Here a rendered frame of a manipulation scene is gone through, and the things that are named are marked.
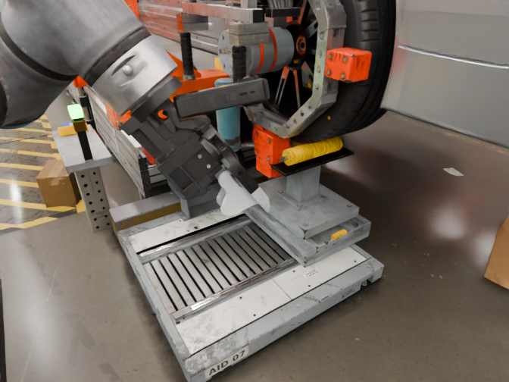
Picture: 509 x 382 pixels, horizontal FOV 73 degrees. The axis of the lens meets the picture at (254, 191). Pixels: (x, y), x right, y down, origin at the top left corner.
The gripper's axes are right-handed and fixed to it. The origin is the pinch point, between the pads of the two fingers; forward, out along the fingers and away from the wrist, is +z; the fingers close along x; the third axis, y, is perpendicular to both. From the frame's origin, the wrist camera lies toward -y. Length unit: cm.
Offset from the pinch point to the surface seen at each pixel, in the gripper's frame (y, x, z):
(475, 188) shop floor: -98, -113, 134
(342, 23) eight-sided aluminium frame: -45, -46, -3
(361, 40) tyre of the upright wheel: -46, -44, 3
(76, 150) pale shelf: 45, -109, -22
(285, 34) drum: -38, -68, -8
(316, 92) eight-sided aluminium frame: -31, -50, 8
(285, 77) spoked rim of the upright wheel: -34, -80, 5
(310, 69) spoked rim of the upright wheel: -39, -67, 6
